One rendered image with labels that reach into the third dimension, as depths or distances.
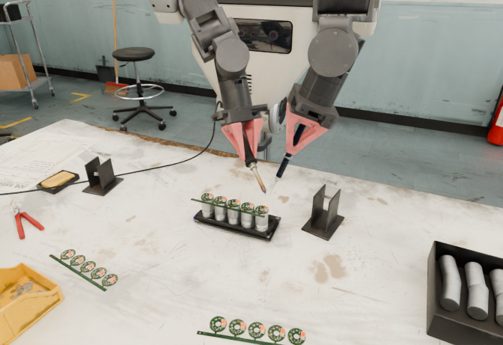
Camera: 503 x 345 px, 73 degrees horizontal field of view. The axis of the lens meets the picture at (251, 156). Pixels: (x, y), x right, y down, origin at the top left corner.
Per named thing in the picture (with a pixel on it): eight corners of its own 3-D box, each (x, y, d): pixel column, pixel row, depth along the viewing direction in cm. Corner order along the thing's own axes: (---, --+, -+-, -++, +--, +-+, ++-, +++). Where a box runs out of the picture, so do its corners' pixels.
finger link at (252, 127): (271, 155, 65) (261, 107, 65) (236, 162, 62) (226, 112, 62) (257, 156, 71) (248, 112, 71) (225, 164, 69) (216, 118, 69)
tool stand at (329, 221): (337, 240, 70) (354, 189, 70) (323, 242, 61) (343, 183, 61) (311, 229, 73) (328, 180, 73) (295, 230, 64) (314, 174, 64)
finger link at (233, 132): (272, 155, 65) (263, 106, 65) (238, 162, 63) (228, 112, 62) (259, 156, 72) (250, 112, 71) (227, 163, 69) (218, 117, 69)
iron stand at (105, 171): (120, 197, 82) (128, 157, 83) (96, 196, 74) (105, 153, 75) (99, 192, 84) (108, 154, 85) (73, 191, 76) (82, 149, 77)
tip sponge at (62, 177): (63, 173, 85) (62, 168, 84) (80, 178, 83) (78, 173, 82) (37, 189, 79) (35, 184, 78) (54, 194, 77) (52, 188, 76)
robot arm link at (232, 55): (230, 19, 68) (191, 37, 67) (233, -8, 57) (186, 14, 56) (257, 73, 69) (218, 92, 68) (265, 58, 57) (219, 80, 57)
